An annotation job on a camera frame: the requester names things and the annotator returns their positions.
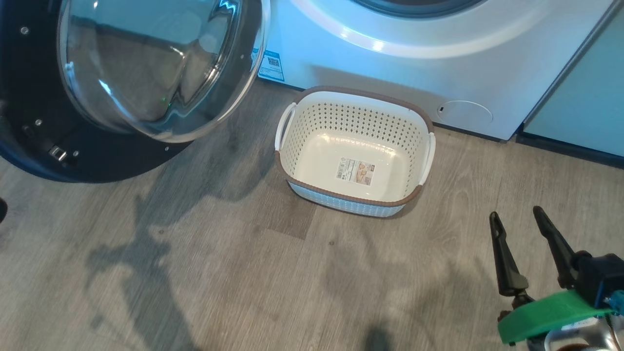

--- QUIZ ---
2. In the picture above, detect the black cable with teal plug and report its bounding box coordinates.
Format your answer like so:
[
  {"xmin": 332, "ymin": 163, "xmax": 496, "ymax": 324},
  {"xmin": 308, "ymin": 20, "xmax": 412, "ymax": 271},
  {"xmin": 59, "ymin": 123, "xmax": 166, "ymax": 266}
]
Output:
[{"xmin": 606, "ymin": 290, "xmax": 624, "ymax": 318}]

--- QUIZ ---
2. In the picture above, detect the round glass washing machine door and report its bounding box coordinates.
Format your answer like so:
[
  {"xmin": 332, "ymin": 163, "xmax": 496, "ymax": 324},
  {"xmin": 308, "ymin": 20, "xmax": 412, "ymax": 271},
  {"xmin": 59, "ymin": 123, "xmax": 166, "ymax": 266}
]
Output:
[{"xmin": 0, "ymin": 0, "xmax": 271, "ymax": 183}]

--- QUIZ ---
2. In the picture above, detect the blue energy label sticker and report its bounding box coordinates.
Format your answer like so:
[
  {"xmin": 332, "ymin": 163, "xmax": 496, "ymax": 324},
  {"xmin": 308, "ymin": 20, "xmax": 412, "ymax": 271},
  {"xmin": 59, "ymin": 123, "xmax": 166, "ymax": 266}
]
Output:
[{"xmin": 257, "ymin": 49, "xmax": 286, "ymax": 82}]

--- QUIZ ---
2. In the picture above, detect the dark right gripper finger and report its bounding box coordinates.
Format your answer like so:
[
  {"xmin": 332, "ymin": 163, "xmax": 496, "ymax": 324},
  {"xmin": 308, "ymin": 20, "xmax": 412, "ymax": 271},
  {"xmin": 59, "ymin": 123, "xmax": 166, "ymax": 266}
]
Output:
[
  {"xmin": 532, "ymin": 206, "xmax": 581, "ymax": 290},
  {"xmin": 489, "ymin": 211, "xmax": 535, "ymax": 311}
]

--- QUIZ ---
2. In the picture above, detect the grey rubber door gasket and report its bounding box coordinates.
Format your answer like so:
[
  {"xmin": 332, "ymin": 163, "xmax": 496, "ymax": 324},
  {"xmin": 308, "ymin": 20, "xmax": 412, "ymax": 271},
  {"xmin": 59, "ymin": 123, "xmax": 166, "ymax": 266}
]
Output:
[{"xmin": 351, "ymin": 0, "xmax": 488, "ymax": 18}]

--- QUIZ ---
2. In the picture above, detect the round white filter cover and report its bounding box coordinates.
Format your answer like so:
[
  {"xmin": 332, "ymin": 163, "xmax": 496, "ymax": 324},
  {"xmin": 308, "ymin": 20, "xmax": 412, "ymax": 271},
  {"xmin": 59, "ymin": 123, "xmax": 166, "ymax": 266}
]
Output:
[{"xmin": 436, "ymin": 100, "xmax": 494, "ymax": 126}]

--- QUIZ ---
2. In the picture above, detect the pale green cabinet door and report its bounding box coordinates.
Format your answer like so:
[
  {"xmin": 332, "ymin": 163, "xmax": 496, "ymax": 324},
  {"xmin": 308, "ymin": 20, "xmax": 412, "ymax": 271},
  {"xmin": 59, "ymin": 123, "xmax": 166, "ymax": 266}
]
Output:
[{"xmin": 524, "ymin": 5, "xmax": 624, "ymax": 159}]

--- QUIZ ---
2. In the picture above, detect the white perforated laundry basket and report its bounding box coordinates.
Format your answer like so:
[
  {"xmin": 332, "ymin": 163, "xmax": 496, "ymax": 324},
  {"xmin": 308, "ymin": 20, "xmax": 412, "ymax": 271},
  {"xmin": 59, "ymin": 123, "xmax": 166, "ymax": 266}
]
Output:
[{"xmin": 274, "ymin": 86, "xmax": 436, "ymax": 218}]

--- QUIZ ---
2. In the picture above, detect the dark grey cabinet plinth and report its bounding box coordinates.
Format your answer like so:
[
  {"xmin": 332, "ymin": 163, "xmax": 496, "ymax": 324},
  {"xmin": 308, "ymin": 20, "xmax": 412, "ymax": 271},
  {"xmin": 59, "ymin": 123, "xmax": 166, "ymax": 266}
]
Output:
[{"xmin": 516, "ymin": 124, "xmax": 624, "ymax": 170}]

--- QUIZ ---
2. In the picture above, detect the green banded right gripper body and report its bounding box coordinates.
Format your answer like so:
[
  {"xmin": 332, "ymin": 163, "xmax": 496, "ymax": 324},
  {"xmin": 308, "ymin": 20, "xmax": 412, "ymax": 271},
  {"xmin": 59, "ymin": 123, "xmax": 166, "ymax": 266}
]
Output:
[{"xmin": 497, "ymin": 291, "xmax": 616, "ymax": 346}]

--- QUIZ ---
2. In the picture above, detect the white front-load washing machine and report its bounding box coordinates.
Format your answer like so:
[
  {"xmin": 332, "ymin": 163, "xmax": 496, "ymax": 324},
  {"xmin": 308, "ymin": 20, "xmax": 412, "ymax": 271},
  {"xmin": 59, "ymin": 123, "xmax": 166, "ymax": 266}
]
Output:
[{"xmin": 258, "ymin": 0, "xmax": 617, "ymax": 142}]

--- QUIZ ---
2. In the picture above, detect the paper product label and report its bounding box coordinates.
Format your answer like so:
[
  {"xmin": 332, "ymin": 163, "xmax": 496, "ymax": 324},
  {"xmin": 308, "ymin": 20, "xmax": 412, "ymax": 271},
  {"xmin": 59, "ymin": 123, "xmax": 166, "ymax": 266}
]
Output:
[{"xmin": 335, "ymin": 158, "xmax": 376, "ymax": 187}]

